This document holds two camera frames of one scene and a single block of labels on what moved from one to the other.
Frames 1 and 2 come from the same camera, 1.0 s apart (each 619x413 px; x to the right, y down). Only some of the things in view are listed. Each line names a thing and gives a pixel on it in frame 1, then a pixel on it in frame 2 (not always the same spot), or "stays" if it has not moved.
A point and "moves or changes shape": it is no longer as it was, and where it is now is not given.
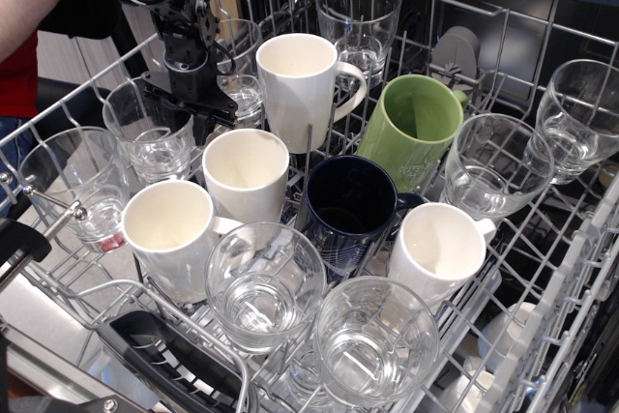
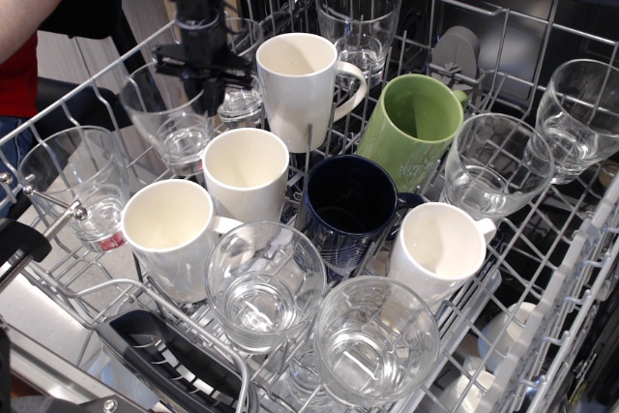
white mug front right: (439, 248) stays
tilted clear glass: (244, 42) stays
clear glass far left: (85, 167) stays
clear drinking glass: (155, 137) moves or changes shape
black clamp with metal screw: (21, 244) stays
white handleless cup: (247, 173) stays
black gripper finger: (164, 114) to (193, 87)
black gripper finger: (203, 126) to (214, 92)
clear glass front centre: (264, 281) stays
